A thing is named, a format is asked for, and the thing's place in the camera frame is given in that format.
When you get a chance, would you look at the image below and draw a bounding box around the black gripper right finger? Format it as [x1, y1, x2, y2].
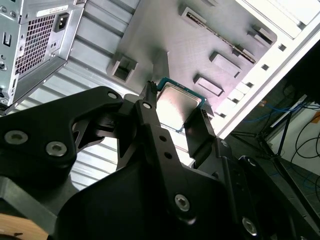
[184, 108, 320, 240]

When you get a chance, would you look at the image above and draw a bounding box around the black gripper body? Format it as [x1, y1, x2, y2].
[48, 159, 241, 240]

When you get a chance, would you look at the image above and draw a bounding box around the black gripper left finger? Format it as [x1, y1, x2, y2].
[0, 81, 199, 225]

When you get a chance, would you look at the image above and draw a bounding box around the silver CPU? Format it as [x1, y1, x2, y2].
[153, 76, 208, 135]

